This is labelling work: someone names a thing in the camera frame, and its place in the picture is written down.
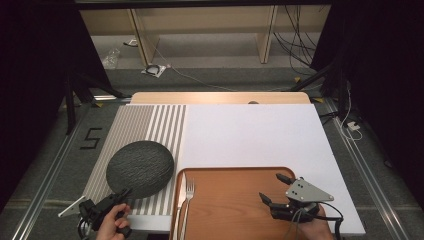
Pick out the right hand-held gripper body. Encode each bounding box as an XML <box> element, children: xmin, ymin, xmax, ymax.
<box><xmin>269</xmin><ymin>178</ymin><xmax>335</xmax><ymax>223</ymax></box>

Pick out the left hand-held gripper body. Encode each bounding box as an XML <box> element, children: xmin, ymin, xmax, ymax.
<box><xmin>58</xmin><ymin>190</ymin><xmax>133</xmax><ymax>239</ymax></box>

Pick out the black textured plate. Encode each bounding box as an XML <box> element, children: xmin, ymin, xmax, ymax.
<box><xmin>105</xmin><ymin>140</ymin><xmax>175</xmax><ymax>200</ymax></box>

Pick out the brown wooden tray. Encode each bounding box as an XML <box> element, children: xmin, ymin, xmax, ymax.
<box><xmin>169</xmin><ymin>166</ymin><xmax>309</xmax><ymax>240</ymax></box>

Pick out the silver knife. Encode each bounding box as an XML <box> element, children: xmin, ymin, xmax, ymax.
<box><xmin>172</xmin><ymin>171</ymin><xmax>188</xmax><ymax>240</ymax></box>

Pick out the silver fork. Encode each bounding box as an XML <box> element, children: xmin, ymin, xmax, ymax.
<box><xmin>178</xmin><ymin>177</ymin><xmax>196</xmax><ymax>240</ymax></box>

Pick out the person's left hand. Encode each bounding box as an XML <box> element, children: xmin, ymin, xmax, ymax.
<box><xmin>95</xmin><ymin>203</ymin><xmax>133</xmax><ymax>240</ymax></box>

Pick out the person's right hand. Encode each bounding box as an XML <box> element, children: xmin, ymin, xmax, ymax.
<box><xmin>294</xmin><ymin>204</ymin><xmax>335</xmax><ymax>240</ymax></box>

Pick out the striped placemat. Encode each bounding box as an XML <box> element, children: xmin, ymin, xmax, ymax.
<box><xmin>81</xmin><ymin>104</ymin><xmax>188</xmax><ymax>217</ymax></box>

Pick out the black metal stand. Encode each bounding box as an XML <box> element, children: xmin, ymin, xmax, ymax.
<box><xmin>64</xmin><ymin>71</ymin><xmax>125</xmax><ymax>135</ymax></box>
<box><xmin>289</xmin><ymin>58</ymin><xmax>350</xmax><ymax>122</ymax></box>

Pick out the short metal bar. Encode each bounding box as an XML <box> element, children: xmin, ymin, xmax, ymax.
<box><xmin>93</xmin><ymin>94</ymin><xmax>133</xmax><ymax>102</ymax></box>

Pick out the light wooden table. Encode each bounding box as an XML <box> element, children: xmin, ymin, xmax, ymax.
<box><xmin>129</xmin><ymin>91</ymin><xmax>312</xmax><ymax>105</ymax></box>

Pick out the clear plastic bag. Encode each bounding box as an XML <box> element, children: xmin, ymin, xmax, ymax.
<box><xmin>101</xmin><ymin>48</ymin><xmax>121</xmax><ymax>70</ymax></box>

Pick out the black curtain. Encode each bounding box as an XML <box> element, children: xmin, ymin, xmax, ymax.
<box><xmin>309</xmin><ymin>0</ymin><xmax>424</xmax><ymax>204</ymax></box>
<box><xmin>0</xmin><ymin>0</ymin><xmax>114</xmax><ymax>214</ymax></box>

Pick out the light wooden shelf unit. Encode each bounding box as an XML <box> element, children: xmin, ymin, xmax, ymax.
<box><xmin>79</xmin><ymin>4</ymin><xmax>331</xmax><ymax>65</ymax></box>

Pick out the black crossbar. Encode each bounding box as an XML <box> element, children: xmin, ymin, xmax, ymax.
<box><xmin>74</xmin><ymin>0</ymin><xmax>334</xmax><ymax>9</ymax></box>

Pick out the right gripper grey cable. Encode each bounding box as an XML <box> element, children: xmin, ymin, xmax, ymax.
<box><xmin>285</xmin><ymin>208</ymin><xmax>306</xmax><ymax>240</ymax></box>

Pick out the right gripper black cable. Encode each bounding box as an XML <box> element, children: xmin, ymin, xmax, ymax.
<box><xmin>313</xmin><ymin>200</ymin><xmax>345</xmax><ymax>240</ymax></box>

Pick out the long metal floor rail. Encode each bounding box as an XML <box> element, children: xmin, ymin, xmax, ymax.
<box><xmin>324</xmin><ymin>98</ymin><xmax>409</xmax><ymax>240</ymax></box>
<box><xmin>11</xmin><ymin>99</ymin><xmax>89</xmax><ymax>240</ymax></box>

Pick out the white adapter cable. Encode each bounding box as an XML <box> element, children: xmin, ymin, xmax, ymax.
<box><xmin>339</xmin><ymin>79</ymin><xmax>364</xmax><ymax>142</ymax></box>

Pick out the plastic bag with black cable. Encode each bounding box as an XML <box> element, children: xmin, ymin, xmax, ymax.
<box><xmin>141</xmin><ymin>63</ymin><xmax>167</xmax><ymax>79</ymax></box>

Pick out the white floor cable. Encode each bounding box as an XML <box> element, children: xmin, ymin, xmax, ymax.
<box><xmin>151</xmin><ymin>43</ymin><xmax>293</xmax><ymax>93</ymax></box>

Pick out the bundle of black cables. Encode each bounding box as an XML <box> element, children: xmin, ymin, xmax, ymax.
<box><xmin>273</xmin><ymin>4</ymin><xmax>321</xmax><ymax>76</ymax></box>

